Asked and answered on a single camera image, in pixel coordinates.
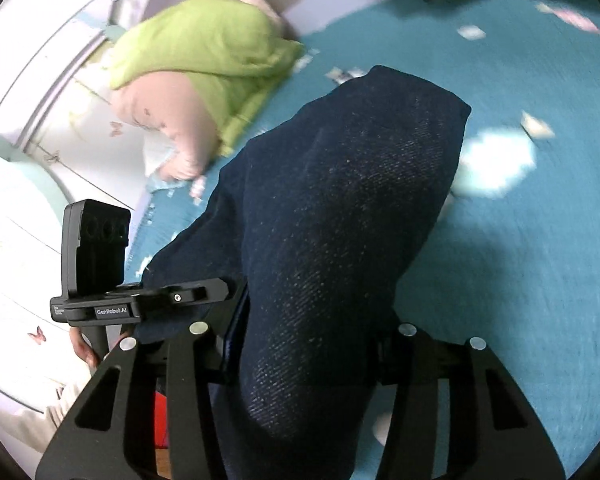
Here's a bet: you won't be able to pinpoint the green quilt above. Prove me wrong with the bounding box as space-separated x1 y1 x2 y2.
109 0 306 158

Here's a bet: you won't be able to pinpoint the red cloth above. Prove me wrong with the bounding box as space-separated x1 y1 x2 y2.
153 390 172 452

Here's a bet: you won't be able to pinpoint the dark blue denim jeans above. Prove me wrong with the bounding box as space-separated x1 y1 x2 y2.
140 65 473 480

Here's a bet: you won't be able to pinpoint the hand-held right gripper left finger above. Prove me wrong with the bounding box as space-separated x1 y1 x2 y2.
35 290 252 480

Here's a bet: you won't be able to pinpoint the person's left hand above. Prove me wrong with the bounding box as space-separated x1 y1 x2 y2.
69 329 106 369

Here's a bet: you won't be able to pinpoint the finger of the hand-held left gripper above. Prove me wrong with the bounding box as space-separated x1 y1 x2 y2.
105 277 248 312

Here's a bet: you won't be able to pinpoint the teal candy print bedspread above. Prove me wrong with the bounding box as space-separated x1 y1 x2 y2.
125 0 600 480

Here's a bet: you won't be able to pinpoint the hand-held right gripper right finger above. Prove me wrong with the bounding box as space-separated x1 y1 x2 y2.
375 322 567 480

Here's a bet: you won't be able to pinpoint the plush toy in green cloth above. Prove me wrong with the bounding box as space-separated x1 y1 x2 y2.
112 0 301 184

